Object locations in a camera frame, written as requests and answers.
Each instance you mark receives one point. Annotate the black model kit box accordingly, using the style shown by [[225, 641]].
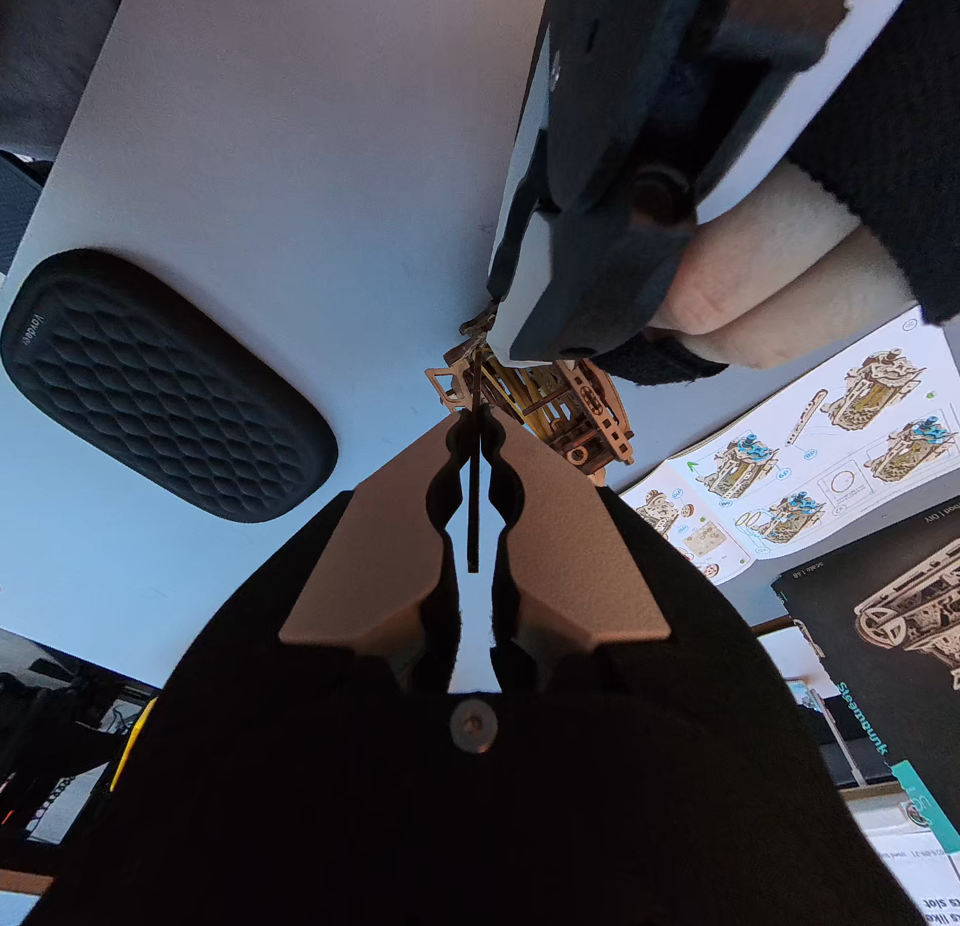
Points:
[[885, 641]]

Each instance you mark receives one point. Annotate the illustrated instruction booklet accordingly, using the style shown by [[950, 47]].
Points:
[[810, 483]]

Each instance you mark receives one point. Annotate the wooden mechanical model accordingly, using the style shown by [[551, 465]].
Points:
[[559, 408]]

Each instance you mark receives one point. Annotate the dark grey chair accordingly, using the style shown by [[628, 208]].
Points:
[[52, 48]]

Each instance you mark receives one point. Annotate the black padded wrist rest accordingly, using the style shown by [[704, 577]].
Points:
[[157, 386]]

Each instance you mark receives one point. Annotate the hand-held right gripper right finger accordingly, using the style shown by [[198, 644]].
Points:
[[577, 558]]

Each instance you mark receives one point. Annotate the person's left forearm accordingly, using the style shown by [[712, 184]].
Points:
[[900, 116]]

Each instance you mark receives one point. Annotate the thin dark wooden strip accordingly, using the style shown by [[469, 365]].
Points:
[[474, 491]]

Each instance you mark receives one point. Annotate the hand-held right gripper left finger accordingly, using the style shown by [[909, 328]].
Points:
[[375, 558]]

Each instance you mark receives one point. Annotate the yellow box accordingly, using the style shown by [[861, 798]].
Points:
[[133, 742]]

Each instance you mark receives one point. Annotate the white printed sheet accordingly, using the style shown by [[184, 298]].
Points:
[[915, 881]]

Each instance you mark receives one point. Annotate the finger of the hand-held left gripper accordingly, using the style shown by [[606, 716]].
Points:
[[525, 288]]

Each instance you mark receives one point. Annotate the person's left hand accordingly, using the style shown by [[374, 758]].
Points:
[[780, 281]]

